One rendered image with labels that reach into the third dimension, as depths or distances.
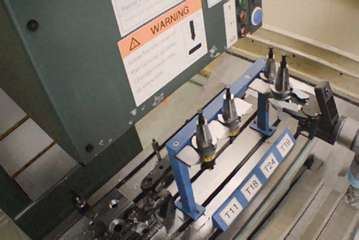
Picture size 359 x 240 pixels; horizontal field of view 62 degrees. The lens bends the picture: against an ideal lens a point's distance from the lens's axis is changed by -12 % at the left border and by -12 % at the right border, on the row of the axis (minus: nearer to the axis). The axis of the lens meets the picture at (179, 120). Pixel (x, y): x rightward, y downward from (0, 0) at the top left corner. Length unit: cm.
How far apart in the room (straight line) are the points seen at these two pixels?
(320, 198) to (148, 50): 107
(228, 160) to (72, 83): 91
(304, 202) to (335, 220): 15
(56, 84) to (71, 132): 7
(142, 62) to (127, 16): 7
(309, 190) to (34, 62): 119
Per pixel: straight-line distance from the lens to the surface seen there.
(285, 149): 122
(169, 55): 48
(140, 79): 45
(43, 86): 37
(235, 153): 124
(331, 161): 148
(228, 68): 177
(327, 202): 137
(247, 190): 110
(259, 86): 102
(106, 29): 39
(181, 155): 85
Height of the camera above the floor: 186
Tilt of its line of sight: 44 degrees down
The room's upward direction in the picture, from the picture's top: 12 degrees counter-clockwise
